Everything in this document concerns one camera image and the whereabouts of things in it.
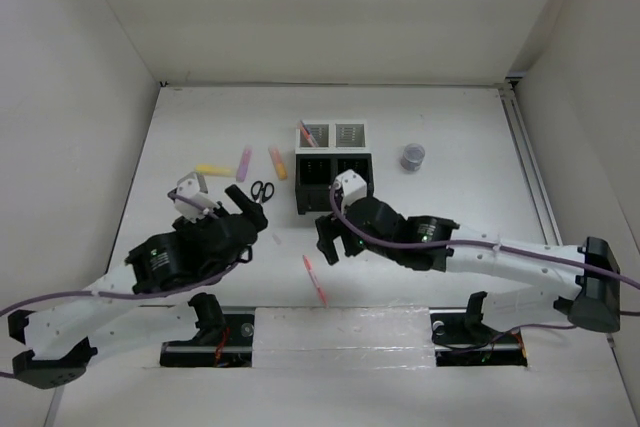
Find purple highlighter marker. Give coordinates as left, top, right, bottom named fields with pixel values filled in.
left=236, top=146, right=252, bottom=183

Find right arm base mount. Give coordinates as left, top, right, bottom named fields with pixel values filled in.
left=430, top=291, right=528, bottom=367

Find black slotted organizer box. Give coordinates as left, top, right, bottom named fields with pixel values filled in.
left=295, top=153, right=374, bottom=215

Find white slotted organizer box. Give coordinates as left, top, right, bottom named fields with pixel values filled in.
left=295, top=119, right=370, bottom=154

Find red pen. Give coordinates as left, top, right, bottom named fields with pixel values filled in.
left=302, top=255, right=328, bottom=308
left=299, top=121, right=318, bottom=148

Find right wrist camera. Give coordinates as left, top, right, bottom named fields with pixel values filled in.
left=332, top=169, right=368, bottom=213

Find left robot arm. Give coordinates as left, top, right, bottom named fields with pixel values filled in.
left=1, top=181, right=274, bottom=390

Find orange highlighter marker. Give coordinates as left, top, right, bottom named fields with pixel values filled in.
left=268, top=146, right=288, bottom=181

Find black handled scissors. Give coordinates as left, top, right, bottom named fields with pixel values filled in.
left=250, top=180, right=275, bottom=204

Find aluminium rail right side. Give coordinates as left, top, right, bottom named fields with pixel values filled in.
left=497, top=78, right=563, bottom=245

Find yellow highlighter marker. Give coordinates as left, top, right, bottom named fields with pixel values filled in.
left=194, top=164, right=236, bottom=178

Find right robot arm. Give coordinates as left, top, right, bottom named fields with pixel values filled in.
left=315, top=197, right=621, bottom=341

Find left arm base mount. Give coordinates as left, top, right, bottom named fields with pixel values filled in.
left=159, top=293, right=255, bottom=369

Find blue highlighter pen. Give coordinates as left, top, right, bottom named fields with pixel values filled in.
left=299, top=121, right=313, bottom=142

